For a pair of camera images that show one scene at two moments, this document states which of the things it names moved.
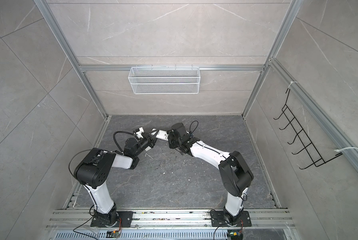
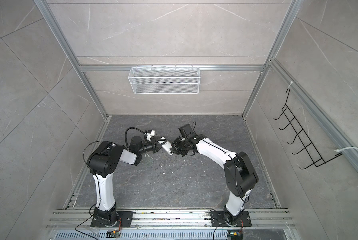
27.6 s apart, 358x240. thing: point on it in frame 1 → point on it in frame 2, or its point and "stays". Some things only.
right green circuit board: (235, 234) stays
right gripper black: (171, 134) → (175, 146)
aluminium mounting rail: (82, 218) stays
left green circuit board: (112, 234) stays
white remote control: (162, 135) → (167, 146)
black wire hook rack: (302, 136) stays
